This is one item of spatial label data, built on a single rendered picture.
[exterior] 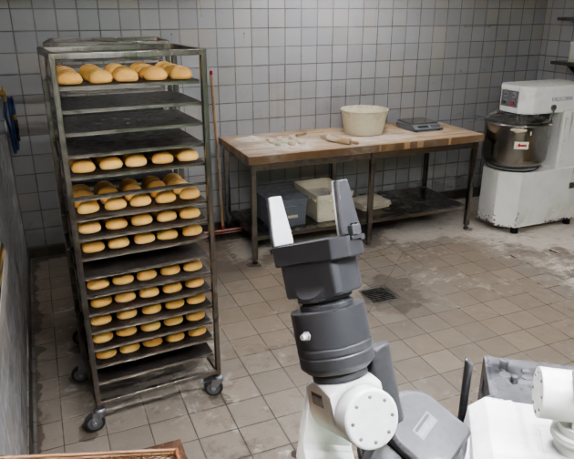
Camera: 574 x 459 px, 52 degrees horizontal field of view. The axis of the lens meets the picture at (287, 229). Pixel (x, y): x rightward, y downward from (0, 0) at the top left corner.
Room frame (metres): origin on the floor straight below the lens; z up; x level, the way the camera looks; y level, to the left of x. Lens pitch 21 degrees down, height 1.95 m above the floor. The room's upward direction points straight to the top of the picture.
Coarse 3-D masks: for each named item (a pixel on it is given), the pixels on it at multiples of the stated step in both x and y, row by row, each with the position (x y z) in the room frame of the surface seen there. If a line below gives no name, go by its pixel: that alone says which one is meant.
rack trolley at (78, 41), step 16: (80, 64) 3.21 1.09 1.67; (96, 64) 3.23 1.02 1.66; (128, 64) 3.28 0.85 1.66; (48, 80) 3.14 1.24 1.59; (96, 112) 3.47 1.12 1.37; (112, 112) 3.47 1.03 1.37; (128, 176) 3.41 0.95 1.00; (144, 176) 3.41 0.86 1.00; (160, 176) 3.41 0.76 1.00; (64, 192) 3.14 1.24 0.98; (80, 304) 3.14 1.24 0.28
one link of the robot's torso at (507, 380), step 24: (504, 360) 0.82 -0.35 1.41; (480, 384) 0.85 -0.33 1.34; (504, 384) 0.77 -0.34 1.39; (528, 384) 0.77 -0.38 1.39; (480, 408) 0.72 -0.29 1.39; (504, 408) 0.71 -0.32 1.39; (528, 408) 0.71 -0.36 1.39; (480, 432) 0.67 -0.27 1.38; (504, 432) 0.66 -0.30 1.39; (528, 432) 0.66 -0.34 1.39; (480, 456) 0.63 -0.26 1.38; (504, 456) 0.61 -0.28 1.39; (528, 456) 0.61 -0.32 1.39; (552, 456) 0.61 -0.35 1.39
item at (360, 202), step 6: (354, 198) 5.19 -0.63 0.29; (360, 198) 5.19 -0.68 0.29; (366, 198) 5.18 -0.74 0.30; (378, 198) 5.19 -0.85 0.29; (354, 204) 5.09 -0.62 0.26; (360, 204) 5.02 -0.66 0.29; (366, 204) 5.00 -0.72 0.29; (378, 204) 5.05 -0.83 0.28; (384, 204) 5.11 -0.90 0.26; (390, 204) 5.14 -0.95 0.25; (366, 210) 5.00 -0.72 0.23
